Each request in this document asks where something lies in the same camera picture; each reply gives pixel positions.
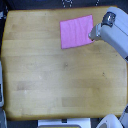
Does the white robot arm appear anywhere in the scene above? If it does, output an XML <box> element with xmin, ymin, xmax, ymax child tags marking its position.
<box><xmin>89</xmin><ymin>11</ymin><xmax>128</xmax><ymax>128</ymax></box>

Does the grey object at left edge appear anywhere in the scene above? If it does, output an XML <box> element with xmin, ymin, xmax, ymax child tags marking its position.
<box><xmin>0</xmin><ymin>60</ymin><xmax>5</xmax><ymax>128</ymax></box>

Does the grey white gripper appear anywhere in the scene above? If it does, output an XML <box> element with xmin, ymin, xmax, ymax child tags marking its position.
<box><xmin>87</xmin><ymin>22</ymin><xmax>103</xmax><ymax>42</ymax></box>

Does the pink cloth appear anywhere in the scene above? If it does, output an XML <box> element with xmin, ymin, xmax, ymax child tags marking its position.
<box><xmin>60</xmin><ymin>15</ymin><xmax>93</xmax><ymax>49</ymax></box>

